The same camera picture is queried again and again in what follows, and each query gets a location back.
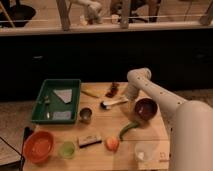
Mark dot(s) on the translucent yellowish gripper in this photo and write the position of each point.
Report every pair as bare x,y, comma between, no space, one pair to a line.
131,107

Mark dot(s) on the white handled dish brush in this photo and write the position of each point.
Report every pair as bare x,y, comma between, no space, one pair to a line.
109,104

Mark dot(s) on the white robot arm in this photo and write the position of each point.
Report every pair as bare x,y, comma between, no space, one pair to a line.
191,138

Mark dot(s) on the white plastic cup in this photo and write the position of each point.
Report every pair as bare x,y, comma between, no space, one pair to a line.
144,151

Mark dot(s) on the small metal cup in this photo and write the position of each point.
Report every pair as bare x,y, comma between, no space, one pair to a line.
85,115

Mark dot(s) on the small green cup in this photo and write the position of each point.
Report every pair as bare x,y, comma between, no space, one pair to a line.
67,150

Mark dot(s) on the dark purple bowl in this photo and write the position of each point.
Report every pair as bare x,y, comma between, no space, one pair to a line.
146,108

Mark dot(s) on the green chili pepper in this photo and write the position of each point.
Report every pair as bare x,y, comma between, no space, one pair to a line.
126,128

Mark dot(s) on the dark red toy food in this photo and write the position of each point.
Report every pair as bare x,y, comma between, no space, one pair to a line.
113,90

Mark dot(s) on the orange toy fruit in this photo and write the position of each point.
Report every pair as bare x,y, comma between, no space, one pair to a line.
112,143

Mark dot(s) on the yellow banana toy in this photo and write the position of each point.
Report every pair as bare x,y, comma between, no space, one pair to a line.
90,93

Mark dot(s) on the grey sponge in tray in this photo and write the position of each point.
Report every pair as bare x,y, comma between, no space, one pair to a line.
61,115

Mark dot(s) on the grey cloth in tray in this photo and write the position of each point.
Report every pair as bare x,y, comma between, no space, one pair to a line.
65,95

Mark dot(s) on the green plastic tray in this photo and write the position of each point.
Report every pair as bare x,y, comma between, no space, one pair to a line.
56,104

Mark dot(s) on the metal spoon in tray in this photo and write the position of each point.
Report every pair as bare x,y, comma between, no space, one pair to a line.
47,104

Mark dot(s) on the orange plastic bowl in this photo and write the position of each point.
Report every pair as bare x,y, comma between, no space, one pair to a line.
38,147

